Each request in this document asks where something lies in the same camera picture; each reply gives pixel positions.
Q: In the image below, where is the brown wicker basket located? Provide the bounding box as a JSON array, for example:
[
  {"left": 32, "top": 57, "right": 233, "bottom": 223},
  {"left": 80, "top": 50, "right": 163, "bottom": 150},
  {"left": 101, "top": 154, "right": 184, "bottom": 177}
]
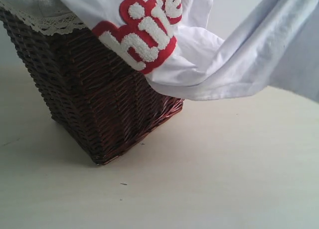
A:
[{"left": 0, "top": 9, "right": 183, "bottom": 165}]

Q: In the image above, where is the white t-shirt red lettering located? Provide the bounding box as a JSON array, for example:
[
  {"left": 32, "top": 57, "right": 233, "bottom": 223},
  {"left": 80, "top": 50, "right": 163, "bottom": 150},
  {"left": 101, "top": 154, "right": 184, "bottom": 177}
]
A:
[{"left": 60, "top": 0, "right": 319, "bottom": 101}]

